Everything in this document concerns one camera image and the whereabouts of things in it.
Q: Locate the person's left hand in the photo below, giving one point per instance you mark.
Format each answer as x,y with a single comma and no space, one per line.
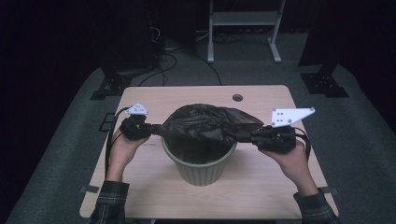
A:
123,152

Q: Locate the black tape floor marking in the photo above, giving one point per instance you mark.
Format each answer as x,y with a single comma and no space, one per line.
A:
107,122

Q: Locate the person's right hand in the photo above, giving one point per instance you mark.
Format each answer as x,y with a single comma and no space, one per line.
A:
295,165

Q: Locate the black stand base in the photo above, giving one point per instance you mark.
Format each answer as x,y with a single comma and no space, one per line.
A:
110,88
323,84

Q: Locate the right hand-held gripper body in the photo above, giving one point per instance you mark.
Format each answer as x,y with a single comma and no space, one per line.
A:
275,138

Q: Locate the green ribbed trash bin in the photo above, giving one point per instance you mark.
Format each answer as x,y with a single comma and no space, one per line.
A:
199,171

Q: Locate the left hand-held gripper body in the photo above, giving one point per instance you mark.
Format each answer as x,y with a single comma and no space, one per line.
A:
135,126

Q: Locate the white metal stand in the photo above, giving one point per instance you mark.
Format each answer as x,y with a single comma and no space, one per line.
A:
244,18

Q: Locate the black trash bag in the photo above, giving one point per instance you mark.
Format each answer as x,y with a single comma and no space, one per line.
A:
205,123

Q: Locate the grey tape piece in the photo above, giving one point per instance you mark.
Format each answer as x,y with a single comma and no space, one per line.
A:
328,190

